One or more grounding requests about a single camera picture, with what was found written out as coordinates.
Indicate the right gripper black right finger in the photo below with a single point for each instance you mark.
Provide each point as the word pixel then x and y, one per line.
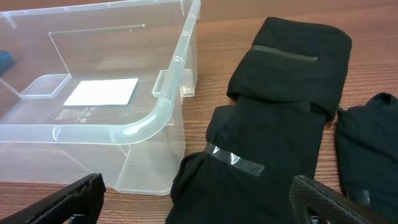
pixel 313 202

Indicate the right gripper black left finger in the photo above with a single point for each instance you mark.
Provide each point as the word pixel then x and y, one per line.
pixel 79 202

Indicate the long black garment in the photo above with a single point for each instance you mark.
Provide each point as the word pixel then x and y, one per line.
pixel 254 149

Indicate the blue sequin fabric bundle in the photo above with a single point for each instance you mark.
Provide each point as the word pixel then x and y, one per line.
pixel 6 61

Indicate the small black garment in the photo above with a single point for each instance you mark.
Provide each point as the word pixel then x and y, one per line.
pixel 366 144

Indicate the white paper label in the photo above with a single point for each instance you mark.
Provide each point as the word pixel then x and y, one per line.
pixel 102 92

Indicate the clear plastic storage bin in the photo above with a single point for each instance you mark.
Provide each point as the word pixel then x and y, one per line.
pixel 137 147

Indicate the large folded black garment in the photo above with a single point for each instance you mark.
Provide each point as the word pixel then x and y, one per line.
pixel 294 62

